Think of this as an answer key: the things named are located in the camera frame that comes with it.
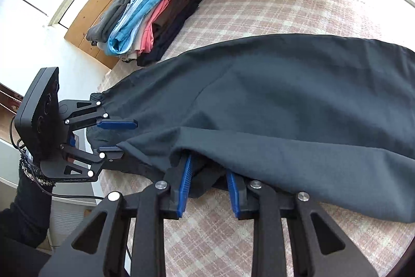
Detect brown wooden shelf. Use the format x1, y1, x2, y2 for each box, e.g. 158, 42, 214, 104
0, 82, 25, 135

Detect folded navy garment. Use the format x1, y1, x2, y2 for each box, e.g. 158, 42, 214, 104
136, 0, 212, 67

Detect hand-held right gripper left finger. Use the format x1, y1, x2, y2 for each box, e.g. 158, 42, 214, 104
39, 154, 192, 277

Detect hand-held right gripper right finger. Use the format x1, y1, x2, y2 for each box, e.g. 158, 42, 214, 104
226, 171, 378, 277

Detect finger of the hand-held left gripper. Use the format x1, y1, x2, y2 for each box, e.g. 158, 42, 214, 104
41, 143, 125, 183
65, 99, 138, 132

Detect person's left forearm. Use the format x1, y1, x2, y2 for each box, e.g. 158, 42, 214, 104
0, 157, 56, 248

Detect folded pink garment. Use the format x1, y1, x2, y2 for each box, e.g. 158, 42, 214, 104
138, 0, 180, 54

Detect black cable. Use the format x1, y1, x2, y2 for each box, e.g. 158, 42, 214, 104
9, 131, 105, 200

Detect folded beige ribbed garment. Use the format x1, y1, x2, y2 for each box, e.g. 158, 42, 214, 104
121, 21, 147, 63

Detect dark slate pants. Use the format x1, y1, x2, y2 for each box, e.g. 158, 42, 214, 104
86, 33, 415, 226

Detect pink plaid table cloth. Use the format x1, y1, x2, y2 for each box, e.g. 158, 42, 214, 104
94, 0, 415, 277

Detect folded brown garment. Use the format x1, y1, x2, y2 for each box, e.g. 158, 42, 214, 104
151, 0, 199, 47

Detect pine wood board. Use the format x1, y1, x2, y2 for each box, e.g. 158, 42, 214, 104
64, 0, 145, 70

